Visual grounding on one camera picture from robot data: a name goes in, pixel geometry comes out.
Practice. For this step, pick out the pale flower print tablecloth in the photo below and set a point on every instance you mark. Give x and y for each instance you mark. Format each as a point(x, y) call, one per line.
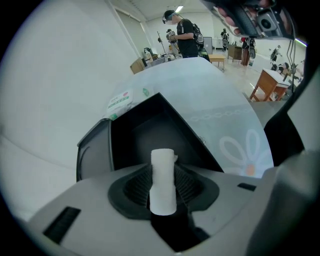
point(200, 90)

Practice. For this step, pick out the black coat stand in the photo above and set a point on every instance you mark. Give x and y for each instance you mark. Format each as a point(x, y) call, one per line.
point(160, 42)

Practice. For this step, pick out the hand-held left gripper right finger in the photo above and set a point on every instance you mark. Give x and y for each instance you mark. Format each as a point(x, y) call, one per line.
point(186, 186)

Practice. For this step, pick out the person's right hand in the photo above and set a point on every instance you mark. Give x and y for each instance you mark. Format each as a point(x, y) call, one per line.
point(228, 20)

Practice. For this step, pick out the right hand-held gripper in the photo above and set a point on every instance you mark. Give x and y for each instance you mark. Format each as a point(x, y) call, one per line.
point(262, 20)

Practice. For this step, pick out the black box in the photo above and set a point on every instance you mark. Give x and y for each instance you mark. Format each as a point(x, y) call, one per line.
point(150, 130)

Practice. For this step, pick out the white cylindrical roll item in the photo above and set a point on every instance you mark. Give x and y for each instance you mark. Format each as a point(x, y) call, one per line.
point(162, 180)

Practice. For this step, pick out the grey standing board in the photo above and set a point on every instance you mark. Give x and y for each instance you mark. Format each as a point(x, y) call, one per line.
point(208, 45)

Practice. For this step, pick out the wooden desk with white top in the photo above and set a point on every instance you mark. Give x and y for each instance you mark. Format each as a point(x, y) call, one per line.
point(268, 83)

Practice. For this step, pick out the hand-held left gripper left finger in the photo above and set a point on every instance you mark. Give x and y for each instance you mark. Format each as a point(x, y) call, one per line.
point(138, 187)

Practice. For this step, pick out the small low wooden table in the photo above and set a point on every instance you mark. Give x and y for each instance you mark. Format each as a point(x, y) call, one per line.
point(217, 58)

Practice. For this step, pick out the white green label tissue packet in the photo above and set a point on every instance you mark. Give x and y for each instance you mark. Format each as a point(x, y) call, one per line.
point(120, 100)

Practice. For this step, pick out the wooden cabinet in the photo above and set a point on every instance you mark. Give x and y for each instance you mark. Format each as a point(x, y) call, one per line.
point(234, 52)

